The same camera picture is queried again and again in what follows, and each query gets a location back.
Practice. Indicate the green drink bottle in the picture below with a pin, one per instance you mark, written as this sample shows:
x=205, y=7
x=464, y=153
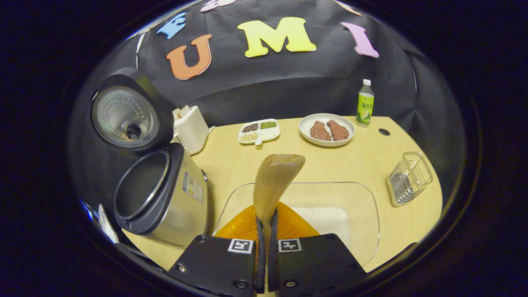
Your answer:
x=365, y=105

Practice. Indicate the white toaster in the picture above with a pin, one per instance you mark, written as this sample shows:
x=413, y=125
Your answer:
x=192, y=132

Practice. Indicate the round black table grommet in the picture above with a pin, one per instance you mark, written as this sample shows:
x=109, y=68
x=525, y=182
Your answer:
x=384, y=132

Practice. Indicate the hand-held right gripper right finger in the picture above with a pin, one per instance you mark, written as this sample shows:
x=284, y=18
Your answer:
x=273, y=255

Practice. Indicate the white divided bean dish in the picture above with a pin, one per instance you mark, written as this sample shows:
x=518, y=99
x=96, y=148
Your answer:
x=264, y=133

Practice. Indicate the round white plate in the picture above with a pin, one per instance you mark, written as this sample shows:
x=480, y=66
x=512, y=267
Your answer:
x=305, y=128

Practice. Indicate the clear glass dish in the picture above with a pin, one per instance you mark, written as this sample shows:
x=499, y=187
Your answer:
x=363, y=214

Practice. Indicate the blue lit monitor screen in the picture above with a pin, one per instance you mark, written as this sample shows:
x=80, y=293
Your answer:
x=88, y=210

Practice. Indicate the brown meat piece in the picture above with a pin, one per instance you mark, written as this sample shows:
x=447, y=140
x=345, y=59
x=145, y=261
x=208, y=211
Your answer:
x=338, y=130
x=320, y=131

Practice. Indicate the wooden spoon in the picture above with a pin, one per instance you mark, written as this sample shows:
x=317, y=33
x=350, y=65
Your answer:
x=274, y=181

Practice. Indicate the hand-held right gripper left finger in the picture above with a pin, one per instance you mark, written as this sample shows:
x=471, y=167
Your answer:
x=260, y=255

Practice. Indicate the toasted bread slice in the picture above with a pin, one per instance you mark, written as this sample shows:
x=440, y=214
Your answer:
x=177, y=114
x=185, y=110

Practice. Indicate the silver black rice cooker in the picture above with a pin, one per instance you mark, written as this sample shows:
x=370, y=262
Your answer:
x=181, y=206

